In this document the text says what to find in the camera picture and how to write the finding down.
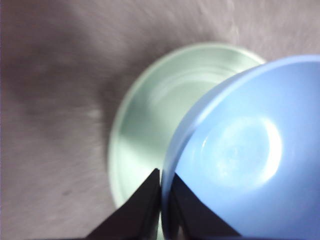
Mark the pale green round plate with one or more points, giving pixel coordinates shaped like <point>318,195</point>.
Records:
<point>155,105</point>

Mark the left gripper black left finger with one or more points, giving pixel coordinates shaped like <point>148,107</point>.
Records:
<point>140,215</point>

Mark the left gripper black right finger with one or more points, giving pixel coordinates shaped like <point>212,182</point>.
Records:
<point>197,220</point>

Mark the blue ribbed bowl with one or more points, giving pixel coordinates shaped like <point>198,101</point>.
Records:
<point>237,120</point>

